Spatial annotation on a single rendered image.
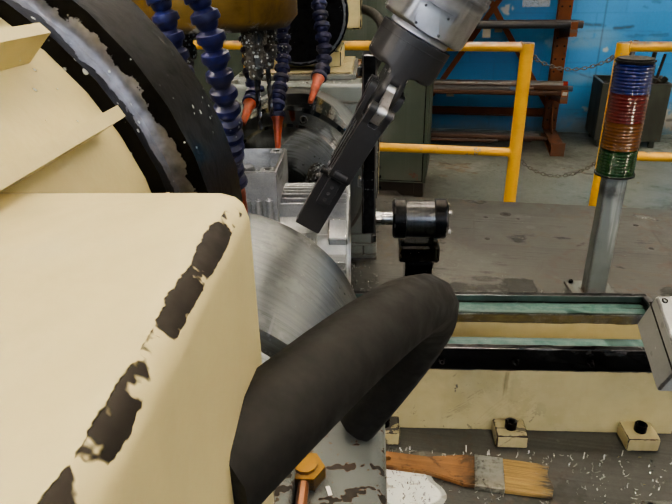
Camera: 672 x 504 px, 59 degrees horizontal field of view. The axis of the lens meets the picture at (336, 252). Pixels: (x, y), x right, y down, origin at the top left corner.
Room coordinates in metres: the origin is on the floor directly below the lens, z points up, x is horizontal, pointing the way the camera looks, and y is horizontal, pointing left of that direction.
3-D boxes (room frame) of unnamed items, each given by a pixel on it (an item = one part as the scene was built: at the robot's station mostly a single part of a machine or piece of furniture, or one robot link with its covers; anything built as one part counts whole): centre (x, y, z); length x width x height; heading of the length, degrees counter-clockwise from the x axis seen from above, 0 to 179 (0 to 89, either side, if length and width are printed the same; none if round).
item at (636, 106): (0.96, -0.47, 1.14); 0.06 x 0.06 x 0.04
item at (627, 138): (0.96, -0.47, 1.10); 0.06 x 0.06 x 0.04
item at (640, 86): (0.96, -0.47, 1.19); 0.06 x 0.06 x 0.04
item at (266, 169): (0.70, 0.12, 1.11); 0.12 x 0.11 x 0.07; 87
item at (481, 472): (0.53, -0.15, 0.80); 0.21 x 0.05 x 0.01; 78
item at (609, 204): (0.96, -0.47, 1.01); 0.08 x 0.08 x 0.42; 86
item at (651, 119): (4.88, -2.41, 0.41); 0.52 x 0.47 x 0.82; 78
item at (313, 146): (1.03, 0.07, 1.04); 0.41 x 0.25 x 0.25; 176
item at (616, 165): (0.96, -0.47, 1.05); 0.06 x 0.06 x 0.04
